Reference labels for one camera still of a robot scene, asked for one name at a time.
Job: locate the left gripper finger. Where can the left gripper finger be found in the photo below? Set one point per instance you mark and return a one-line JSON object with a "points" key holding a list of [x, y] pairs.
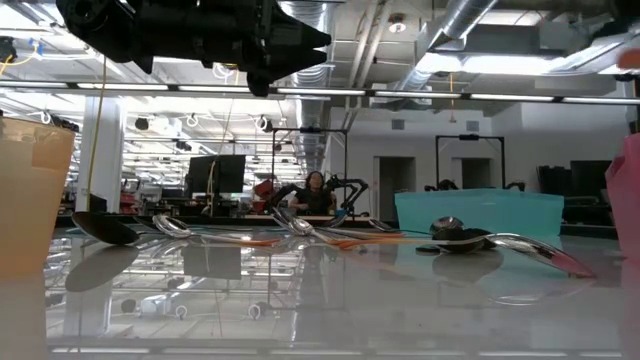
{"points": [[300, 59], [295, 35]]}

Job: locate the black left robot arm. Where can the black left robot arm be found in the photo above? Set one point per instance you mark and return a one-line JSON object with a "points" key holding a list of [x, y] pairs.
{"points": [[95, 25]]}

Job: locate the black background robot arm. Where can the black background robot arm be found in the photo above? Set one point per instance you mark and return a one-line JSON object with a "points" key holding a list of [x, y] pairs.
{"points": [[350, 182]]}

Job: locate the round ceiling fixture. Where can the round ceiling fixture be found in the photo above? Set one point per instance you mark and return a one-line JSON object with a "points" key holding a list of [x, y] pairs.
{"points": [[397, 24]]}

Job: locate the long LED light bar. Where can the long LED light bar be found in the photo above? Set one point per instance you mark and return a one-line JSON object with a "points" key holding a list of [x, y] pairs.
{"points": [[415, 94]]}

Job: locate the red object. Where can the red object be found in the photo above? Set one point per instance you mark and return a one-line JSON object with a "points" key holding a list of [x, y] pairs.
{"points": [[262, 192]]}

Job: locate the person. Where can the person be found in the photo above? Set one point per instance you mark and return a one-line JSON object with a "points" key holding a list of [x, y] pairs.
{"points": [[314, 197]]}

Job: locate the black monitor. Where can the black monitor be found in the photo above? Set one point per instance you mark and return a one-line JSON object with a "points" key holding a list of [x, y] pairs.
{"points": [[215, 175]]}

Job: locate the white pillar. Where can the white pillar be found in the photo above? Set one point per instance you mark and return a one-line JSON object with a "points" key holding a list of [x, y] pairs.
{"points": [[107, 160]]}

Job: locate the teal plastic tray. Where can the teal plastic tray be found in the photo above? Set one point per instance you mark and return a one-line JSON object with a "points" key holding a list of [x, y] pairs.
{"points": [[480, 210]]}

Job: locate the orange plastic tray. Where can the orange plastic tray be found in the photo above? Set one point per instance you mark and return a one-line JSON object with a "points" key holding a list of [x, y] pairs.
{"points": [[30, 200]]}

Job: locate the black cabinet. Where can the black cabinet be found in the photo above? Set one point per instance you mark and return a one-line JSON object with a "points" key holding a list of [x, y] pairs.
{"points": [[555, 180], [590, 177]]}

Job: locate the pink plastic tray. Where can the pink plastic tray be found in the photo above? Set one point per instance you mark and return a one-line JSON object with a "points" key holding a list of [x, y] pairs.
{"points": [[627, 200]]}

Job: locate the black stand frame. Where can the black stand frame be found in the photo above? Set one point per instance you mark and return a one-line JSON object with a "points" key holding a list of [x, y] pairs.
{"points": [[310, 130], [469, 136]]}

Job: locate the silver spiral duct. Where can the silver spiral duct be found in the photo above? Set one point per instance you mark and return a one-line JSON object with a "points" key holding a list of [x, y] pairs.
{"points": [[311, 145], [460, 20]]}

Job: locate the black aluminium table frame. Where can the black aluminium table frame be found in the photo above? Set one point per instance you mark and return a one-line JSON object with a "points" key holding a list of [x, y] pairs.
{"points": [[225, 220]]}

